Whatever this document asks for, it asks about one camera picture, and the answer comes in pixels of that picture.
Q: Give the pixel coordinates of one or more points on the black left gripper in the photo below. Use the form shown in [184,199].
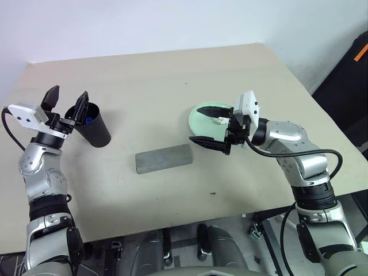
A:
[59,122]

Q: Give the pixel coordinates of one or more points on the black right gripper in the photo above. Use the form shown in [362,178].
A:
[237,132]

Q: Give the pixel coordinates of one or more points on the white paper ball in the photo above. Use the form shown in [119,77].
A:
[220,120]

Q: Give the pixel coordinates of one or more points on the white marker with blue cap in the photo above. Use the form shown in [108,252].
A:
[89,120]

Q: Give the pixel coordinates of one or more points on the grey glasses case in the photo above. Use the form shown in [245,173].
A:
[164,158]

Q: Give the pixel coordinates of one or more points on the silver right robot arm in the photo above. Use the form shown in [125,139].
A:
[287,135]

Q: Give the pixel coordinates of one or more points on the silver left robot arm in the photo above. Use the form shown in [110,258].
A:
[43,166]

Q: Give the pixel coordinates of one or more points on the pale round plate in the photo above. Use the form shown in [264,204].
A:
[204,126]

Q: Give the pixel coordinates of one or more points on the black plastic cup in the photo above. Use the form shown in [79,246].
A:
[97,132]

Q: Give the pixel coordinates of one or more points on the dark grey rounded shape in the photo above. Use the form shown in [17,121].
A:
[227,247]
[149,250]

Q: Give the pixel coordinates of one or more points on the black equipment case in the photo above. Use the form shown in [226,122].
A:
[345,100]

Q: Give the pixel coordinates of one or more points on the orange tape strip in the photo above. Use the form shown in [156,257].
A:
[361,52]

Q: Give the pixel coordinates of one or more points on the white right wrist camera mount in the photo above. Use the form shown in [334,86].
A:
[251,106]

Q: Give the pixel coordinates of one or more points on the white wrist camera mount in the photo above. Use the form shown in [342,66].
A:
[24,115]
[251,106]

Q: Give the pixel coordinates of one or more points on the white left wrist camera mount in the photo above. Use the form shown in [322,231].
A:
[24,115]

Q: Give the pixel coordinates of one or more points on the black metal table frame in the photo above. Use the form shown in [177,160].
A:
[270,230]

